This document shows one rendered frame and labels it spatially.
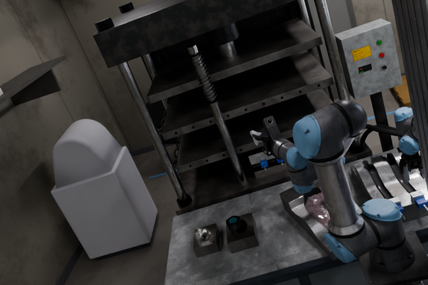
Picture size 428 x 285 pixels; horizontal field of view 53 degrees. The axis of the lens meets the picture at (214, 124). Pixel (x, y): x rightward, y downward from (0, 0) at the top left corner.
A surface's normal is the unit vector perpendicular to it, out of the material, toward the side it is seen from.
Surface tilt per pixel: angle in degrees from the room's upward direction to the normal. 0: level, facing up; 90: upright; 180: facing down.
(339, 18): 90
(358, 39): 90
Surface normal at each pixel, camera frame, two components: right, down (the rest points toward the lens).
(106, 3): -0.09, 0.42
